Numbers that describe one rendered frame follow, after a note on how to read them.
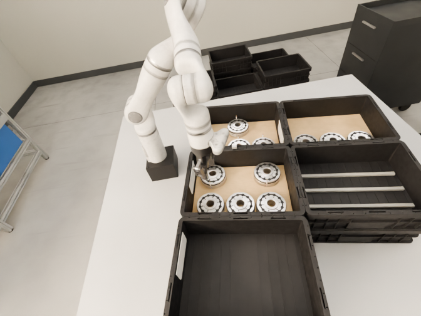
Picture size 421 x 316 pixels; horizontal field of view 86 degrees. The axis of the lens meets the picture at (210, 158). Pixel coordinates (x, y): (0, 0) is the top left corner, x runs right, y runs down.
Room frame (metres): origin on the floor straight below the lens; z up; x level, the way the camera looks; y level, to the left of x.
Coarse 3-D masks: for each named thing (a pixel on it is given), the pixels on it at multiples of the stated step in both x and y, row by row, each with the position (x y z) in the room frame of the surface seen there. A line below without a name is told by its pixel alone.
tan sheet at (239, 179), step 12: (228, 168) 0.62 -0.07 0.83; (240, 168) 0.61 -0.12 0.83; (252, 168) 0.60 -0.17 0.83; (228, 180) 0.56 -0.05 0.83; (240, 180) 0.55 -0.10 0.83; (252, 180) 0.54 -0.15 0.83; (204, 192) 0.52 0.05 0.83; (216, 192) 0.51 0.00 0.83; (228, 192) 0.50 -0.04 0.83; (252, 192) 0.48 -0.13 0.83; (276, 192) 0.46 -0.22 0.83; (288, 192) 0.45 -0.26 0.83; (288, 204) 0.40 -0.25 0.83
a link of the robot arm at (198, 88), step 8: (176, 56) 0.56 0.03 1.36; (184, 56) 0.54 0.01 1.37; (192, 56) 0.54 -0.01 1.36; (200, 56) 0.56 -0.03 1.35; (176, 64) 0.55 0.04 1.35; (184, 64) 0.54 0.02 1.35; (192, 64) 0.53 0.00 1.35; (200, 64) 0.51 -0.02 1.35; (184, 72) 0.54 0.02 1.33; (192, 72) 0.54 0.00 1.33; (200, 72) 0.48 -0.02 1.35; (184, 80) 0.47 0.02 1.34; (192, 80) 0.47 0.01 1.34; (200, 80) 0.46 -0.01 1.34; (208, 80) 0.47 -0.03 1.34; (184, 88) 0.46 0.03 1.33; (192, 88) 0.46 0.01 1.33; (200, 88) 0.45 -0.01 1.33; (208, 88) 0.46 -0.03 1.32; (192, 96) 0.45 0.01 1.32; (200, 96) 0.45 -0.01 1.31; (208, 96) 0.45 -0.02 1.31; (192, 104) 0.46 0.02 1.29
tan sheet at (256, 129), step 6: (216, 126) 0.91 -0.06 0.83; (222, 126) 0.90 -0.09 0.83; (252, 126) 0.86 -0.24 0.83; (258, 126) 0.85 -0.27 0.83; (264, 126) 0.84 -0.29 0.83; (270, 126) 0.83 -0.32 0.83; (252, 132) 0.81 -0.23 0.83; (258, 132) 0.80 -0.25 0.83; (264, 132) 0.80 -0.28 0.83; (270, 132) 0.79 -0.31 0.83; (276, 132) 0.78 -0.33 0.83; (228, 138) 0.81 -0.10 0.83; (234, 138) 0.80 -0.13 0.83; (240, 138) 0.79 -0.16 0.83; (246, 138) 0.78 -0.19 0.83; (252, 138) 0.77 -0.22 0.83; (270, 138) 0.75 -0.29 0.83; (276, 138) 0.74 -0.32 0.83; (228, 144) 0.76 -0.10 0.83
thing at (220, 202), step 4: (204, 196) 0.48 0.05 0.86; (208, 196) 0.48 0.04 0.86; (212, 196) 0.48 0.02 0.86; (216, 196) 0.47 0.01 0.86; (220, 196) 0.47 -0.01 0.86; (200, 200) 0.47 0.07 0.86; (204, 200) 0.47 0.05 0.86; (216, 200) 0.46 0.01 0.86; (220, 200) 0.46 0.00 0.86; (200, 204) 0.45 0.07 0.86; (220, 204) 0.44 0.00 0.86; (200, 208) 0.44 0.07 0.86; (204, 208) 0.43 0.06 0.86; (216, 208) 0.42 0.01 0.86; (220, 208) 0.42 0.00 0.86
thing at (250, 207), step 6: (240, 192) 0.47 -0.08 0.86; (228, 198) 0.46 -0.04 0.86; (234, 198) 0.45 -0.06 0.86; (246, 198) 0.44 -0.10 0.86; (252, 198) 0.44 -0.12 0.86; (228, 204) 0.43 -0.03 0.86; (252, 204) 0.41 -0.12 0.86; (228, 210) 0.41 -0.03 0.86; (234, 210) 0.40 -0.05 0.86; (240, 210) 0.40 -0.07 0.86; (246, 210) 0.39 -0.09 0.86; (252, 210) 0.39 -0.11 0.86
